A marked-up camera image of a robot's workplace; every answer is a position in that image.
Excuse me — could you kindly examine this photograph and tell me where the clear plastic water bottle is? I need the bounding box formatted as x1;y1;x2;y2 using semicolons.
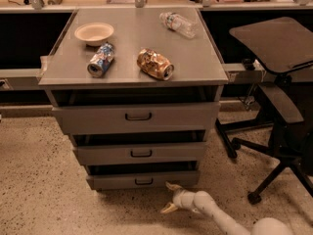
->
159;12;196;39

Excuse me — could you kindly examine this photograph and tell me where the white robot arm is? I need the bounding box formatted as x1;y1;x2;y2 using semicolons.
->
160;181;293;235

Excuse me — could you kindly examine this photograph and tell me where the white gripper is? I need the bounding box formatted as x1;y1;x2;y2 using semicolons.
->
160;181;197;214

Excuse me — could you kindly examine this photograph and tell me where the grey drawer cabinet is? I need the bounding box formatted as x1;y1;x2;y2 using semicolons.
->
37;6;230;192

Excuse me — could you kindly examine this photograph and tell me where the grey bottom drawer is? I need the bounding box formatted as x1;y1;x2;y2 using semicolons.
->
85;161;200;191

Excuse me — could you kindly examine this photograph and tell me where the grey top drawer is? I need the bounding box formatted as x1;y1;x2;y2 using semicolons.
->
53;102;220;135

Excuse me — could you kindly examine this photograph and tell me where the gold crushed soda can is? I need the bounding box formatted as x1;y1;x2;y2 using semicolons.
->
137;49;174;81

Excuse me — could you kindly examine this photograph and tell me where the beige paper bowl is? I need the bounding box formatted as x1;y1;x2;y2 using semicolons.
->
74;23;114;47

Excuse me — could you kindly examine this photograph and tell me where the blue crushed soda can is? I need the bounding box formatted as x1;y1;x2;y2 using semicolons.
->
87;42;114;77

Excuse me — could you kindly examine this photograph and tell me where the grey drawer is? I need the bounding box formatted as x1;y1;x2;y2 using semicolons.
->
53;102;220;135
85;161;200;191
73;142;206;165

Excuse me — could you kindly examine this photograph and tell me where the grey middle drawer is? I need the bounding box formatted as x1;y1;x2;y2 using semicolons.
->
73;142;206;165

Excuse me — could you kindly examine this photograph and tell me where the black office chair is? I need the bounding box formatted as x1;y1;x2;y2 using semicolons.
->
216;17;313;205

